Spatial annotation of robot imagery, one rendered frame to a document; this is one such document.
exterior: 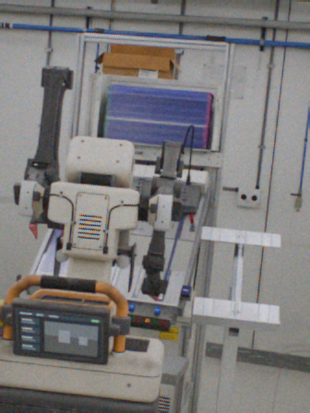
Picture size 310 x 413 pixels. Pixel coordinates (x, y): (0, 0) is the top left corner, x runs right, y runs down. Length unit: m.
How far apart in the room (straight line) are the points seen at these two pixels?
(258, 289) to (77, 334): 3.21
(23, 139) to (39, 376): 3.48
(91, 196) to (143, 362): 0.58
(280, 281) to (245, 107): 1.18
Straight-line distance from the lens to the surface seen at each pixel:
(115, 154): 2.39
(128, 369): 2.04
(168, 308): 3.16
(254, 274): 5.08
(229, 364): 3.25
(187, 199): 3.48
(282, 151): 5.01
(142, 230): 3.45
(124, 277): 3.28
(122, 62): 4.00
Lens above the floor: 1.37
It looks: 4 degrees down
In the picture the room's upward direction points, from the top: 6 degrees clockwise
